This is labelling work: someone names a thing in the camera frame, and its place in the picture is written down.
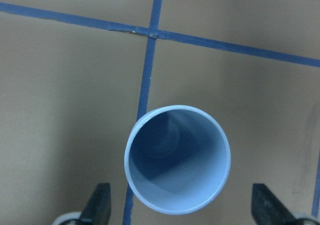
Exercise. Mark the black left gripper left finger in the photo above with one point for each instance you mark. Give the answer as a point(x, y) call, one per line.
point(96, 212)

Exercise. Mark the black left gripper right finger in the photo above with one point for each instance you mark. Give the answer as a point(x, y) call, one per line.
point(267, 209)

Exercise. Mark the light blue plastic cup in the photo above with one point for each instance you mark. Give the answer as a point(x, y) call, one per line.
point(177, 159)

